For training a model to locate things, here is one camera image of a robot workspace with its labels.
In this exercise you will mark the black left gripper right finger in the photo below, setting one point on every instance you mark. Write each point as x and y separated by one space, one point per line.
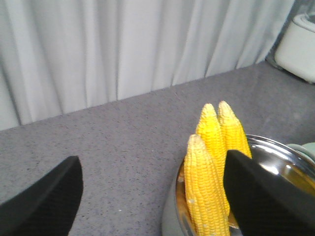
265 204

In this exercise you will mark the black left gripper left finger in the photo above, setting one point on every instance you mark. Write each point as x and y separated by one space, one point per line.
49 206

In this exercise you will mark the corn cob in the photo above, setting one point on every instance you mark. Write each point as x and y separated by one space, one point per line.
232 130
203 191
209 130

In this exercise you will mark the green electric cooking pot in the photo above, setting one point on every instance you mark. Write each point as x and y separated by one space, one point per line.
296 163

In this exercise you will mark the white pleated curtain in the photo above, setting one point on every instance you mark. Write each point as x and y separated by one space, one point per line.
61 56

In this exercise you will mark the white soy milk blender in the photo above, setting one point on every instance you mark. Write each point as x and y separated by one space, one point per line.
295 52

